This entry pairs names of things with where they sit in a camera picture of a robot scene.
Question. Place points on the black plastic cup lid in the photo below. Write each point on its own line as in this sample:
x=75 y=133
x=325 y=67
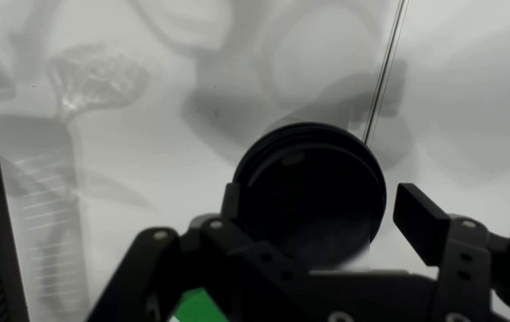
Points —
x=309 y=194

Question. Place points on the green rectangular block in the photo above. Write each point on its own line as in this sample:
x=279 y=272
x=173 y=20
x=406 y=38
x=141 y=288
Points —
x=198 y=306

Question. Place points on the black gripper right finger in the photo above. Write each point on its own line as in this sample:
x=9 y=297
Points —
x=444 y=238

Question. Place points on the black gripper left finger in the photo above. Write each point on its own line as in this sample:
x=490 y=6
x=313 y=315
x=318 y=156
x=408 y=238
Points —
x=206 y=269

